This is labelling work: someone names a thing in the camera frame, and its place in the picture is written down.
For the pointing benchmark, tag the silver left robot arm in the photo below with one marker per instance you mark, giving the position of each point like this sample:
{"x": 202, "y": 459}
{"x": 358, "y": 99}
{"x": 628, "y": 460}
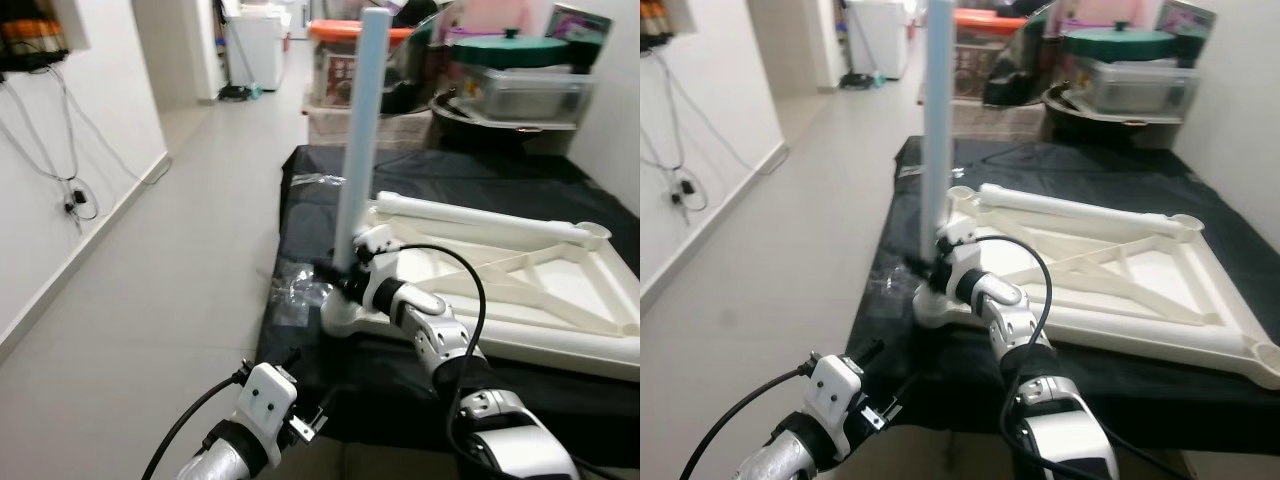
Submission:
{"x": 215, "y": 465}
{"x": 790, "y": 460}

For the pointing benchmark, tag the crumpled clear tape patch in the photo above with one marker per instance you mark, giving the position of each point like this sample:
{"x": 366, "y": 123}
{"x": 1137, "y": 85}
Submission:
{"x": 295, "y": 295}
{"x": 895, "y": 280}

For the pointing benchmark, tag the clear tape strip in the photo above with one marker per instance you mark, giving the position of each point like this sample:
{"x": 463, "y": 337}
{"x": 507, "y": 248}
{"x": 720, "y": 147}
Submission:
{"x": 320, "y": 180}
{"x": 915, "y": 171}

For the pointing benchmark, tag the beige patterned box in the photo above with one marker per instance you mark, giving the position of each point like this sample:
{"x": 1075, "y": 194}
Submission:
{"x": 330, "y": 125}
{"x": 990, "y": 118}

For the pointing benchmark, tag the black tablecloth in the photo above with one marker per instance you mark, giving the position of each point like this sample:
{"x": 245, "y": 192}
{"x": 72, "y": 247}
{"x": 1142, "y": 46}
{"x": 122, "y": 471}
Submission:
{"x": 450, "y": 170}
{"x": 1050, "y": 160}

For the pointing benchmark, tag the black round basin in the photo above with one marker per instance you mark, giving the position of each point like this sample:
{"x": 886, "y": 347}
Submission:
{"x": 1080, "y": 125}
{"x": 470, "y": 135}

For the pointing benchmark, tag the black floor mop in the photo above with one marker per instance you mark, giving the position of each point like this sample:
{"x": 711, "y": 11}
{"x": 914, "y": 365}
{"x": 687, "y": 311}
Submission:
{"x": 238, "y": 94}
{"x": 858, "y": 80}

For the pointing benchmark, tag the orange-lidded clear storage bin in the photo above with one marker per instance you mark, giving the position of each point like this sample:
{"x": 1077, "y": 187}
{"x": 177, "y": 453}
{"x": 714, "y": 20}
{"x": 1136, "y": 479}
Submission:
{"x": 335, "y": 70}
{"x": 985, "y": 60}

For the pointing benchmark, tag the black plastic bag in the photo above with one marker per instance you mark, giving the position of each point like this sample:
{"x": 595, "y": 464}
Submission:
{"x": 410, "y": 85}
{"x": 1010, "y": 80}

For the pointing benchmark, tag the white plastic table top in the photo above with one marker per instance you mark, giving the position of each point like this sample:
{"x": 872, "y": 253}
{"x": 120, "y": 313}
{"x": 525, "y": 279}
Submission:
{"x": 1150, "y": 270}
{"x": 560, "y": 290}

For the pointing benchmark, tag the white appliance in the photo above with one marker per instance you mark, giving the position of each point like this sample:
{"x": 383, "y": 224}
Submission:
{"x": 255, "y": 50}
{"x": 880, "y": 40}

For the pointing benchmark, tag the black power adapter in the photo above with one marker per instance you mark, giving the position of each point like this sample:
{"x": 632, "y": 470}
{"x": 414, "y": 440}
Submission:
{"x": 686, "y": 187}
{"x": 72, "y": 205}

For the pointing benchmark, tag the clear plastic container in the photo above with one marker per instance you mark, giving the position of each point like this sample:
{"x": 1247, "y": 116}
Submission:
{"x": 530, "y": 95}
{"x": 1140, "y": 85}

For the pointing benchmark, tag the green round lid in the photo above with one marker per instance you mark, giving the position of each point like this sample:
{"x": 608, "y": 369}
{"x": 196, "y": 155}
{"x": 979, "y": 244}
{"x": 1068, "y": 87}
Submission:
{"x": 1120, "y": 42}
{"x": 510, "y": 50}

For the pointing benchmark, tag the pink box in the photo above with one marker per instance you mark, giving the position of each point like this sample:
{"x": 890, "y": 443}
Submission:
{"x": 500, "y": 15}
{"x": 1110, "y": 12}

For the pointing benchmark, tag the colourful printed box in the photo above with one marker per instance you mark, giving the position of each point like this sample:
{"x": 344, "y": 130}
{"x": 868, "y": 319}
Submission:
{"x": 580, "y": 25}
{"x": 1190, "y": 20}

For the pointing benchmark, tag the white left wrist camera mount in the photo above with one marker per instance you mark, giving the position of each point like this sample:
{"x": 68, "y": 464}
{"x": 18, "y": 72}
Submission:
{"x": 835, "y": 400}
{"x": 265, "y": 400}

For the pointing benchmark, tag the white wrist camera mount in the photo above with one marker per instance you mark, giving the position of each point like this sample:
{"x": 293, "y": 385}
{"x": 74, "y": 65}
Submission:
{"x": 960, "y": 245}
{"x": 265, "y": 400}
{"x": 378, "y": 250}
{"x": 835, "y": 400}

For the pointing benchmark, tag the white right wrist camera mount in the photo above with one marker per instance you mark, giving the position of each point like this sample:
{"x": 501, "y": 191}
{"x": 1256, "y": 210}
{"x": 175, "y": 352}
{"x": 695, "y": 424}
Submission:
{"x": 378, "y": 250}
{"x": 960, "y": 245}

